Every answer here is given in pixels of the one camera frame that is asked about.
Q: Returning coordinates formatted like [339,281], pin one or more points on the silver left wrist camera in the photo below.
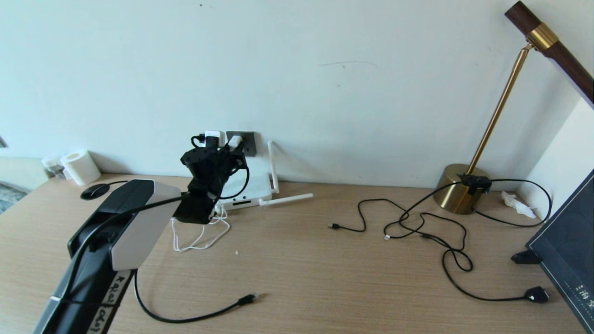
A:
[216,137]

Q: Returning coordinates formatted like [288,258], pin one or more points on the black junction box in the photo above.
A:
[474,183]

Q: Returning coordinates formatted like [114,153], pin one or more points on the dark blue framed board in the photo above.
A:
[568,239]

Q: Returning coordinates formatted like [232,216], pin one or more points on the grey wall socket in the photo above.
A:
[250,141]

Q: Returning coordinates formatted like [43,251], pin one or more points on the small clear jar white lid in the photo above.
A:
[52,164]

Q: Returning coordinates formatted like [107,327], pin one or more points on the white toilet paper roll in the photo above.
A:
[80,167]

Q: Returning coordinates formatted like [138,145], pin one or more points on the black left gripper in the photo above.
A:
[209,166]

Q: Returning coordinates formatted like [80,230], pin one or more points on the crumpled white tissue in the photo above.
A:
[515,202]

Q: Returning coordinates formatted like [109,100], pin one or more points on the black oval desk grommet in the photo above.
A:
[95,191]

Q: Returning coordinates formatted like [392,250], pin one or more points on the grey patterned cloth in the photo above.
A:
[9,197]

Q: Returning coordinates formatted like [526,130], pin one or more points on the white router with four antennas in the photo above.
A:
[260,183]

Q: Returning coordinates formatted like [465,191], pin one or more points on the white square power adapter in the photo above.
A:
[235,141]

